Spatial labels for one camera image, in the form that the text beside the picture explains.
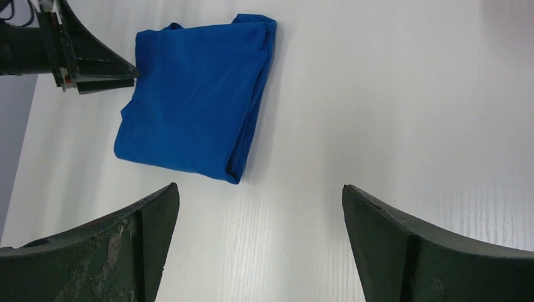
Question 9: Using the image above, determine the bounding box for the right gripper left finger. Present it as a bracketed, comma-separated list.
[1, 183, 179, 301]

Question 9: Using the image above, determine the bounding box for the blue printed t-shirt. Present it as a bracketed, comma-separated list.
[114, 14, 277, 184]

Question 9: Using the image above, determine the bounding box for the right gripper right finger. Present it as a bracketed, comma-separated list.
[342, 185, 533, 301]

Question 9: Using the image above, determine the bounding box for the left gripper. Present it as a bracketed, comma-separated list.
[1, 1, 139, 94]

